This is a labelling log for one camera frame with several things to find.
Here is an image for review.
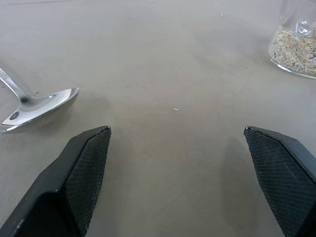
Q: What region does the silver metal spoon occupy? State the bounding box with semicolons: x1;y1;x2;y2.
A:
0;67;80;133

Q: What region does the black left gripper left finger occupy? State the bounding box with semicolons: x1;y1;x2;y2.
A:
0;125;112;237

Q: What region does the clear glass jar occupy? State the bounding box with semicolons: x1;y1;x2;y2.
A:
268;0;316;79

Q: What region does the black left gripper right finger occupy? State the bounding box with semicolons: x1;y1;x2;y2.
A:
243;125;316;237

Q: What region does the beige granular material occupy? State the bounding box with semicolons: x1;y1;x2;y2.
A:
268;26;316;77

